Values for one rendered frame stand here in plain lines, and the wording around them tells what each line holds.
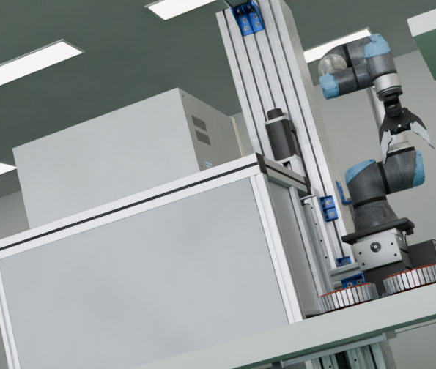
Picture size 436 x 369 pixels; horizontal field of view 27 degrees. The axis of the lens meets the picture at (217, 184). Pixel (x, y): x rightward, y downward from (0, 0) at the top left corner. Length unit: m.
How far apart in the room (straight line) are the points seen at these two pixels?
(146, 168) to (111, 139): 0.11
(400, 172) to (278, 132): 0.48
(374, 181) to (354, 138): 6.15
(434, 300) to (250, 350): 0.34
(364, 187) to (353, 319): 1.51
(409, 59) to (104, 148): 7.40
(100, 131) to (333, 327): 0.75
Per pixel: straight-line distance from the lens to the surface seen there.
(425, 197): 9.06
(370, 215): 3.08
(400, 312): 1.62
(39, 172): 2.15
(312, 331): 1.65
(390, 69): 2.70
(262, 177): 1.90
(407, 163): 3.11
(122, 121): 2.07
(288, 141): 3.28
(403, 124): 2.66
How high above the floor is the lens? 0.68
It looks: 12 degrees up
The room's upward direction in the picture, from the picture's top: 15 degrees counter-clockwise
